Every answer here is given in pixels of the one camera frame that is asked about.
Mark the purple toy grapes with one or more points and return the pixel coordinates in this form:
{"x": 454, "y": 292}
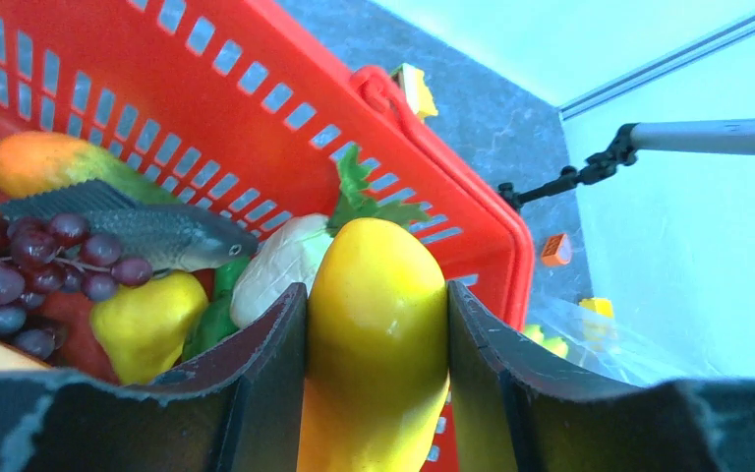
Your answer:
{"x": 61, "y": 253}

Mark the yellow toy bell pepper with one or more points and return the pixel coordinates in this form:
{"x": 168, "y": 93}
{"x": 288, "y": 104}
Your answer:
{"x": 143, "y": 330}

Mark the yellow green toy block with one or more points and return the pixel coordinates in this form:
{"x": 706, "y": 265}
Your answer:
{"x": 411, "y": 80}

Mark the green toy cucumber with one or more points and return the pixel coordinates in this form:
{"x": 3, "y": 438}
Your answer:
{"x": 215, "y": 323}

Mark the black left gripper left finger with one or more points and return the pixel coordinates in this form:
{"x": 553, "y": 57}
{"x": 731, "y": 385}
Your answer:
{"x": 236, "y": 407}

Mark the grey toy fish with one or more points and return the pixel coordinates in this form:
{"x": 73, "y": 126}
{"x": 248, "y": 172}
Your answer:
{"x": 169, "y": 236}

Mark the orange green toy papaya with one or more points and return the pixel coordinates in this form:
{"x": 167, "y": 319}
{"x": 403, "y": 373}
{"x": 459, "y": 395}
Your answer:
{"x": 32, "y": 162}

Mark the orange toy slice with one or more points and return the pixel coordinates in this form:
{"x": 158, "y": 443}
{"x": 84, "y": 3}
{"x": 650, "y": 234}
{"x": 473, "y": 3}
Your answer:
{"x": 557, "y": 251}

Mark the red plastic shopping basket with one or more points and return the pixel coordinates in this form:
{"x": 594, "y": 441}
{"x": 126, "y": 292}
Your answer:
{"x": 238, "y": 109}

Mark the clear zip top bag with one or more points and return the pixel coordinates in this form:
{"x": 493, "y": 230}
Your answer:
{"x": 631, "y": 358}

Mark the black mini tripod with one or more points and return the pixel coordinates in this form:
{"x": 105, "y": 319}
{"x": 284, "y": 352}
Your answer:
{"x": 599, "y": 167}

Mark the orange yellow toy mango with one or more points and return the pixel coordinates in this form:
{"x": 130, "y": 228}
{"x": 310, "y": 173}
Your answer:
{"x": 377, "y": 352}

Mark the white radish with leaves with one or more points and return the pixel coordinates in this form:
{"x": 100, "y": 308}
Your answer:
{"x": 293, "y": 253}

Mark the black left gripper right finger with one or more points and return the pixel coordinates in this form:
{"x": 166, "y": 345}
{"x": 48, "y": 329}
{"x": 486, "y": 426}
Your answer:
{"x": 518, "y": 407}

